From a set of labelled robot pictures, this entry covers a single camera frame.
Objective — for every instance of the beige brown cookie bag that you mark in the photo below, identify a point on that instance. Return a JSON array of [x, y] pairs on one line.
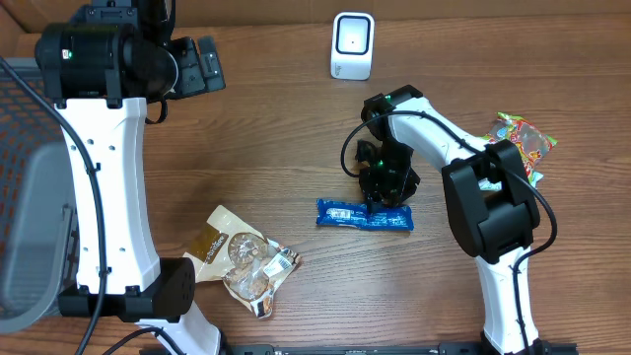
[[251, 266]]

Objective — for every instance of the cardboard back wall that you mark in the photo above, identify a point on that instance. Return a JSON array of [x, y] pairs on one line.
[[211, 13]]

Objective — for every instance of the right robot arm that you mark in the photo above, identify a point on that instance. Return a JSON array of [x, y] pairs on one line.
[[491, 208]]

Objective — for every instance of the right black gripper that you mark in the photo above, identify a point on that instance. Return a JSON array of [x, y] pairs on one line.
[[373, 185]]

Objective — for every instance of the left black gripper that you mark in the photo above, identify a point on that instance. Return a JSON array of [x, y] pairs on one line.
[[186, 52]]

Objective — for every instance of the blue Oreo cookie pack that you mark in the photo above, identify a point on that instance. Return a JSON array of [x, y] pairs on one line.
[[357, 215]]

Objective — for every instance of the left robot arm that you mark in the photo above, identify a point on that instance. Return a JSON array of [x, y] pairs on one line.
[[101, 70]]

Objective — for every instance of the Haribo gummy worms bag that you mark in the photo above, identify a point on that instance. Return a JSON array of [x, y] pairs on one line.
[[532, 143]]

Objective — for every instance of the grey plastic basket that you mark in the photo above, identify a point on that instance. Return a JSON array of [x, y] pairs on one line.
[[38, 211]]

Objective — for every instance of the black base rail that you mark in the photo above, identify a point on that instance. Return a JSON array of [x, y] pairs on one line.
[[446, 348]]

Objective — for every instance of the mint green wipes pack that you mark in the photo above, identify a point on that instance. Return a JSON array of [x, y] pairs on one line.
[[535, 177]]

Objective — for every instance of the white barcode scanner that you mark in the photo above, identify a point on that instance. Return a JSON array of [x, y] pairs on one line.
[[352, 45]]

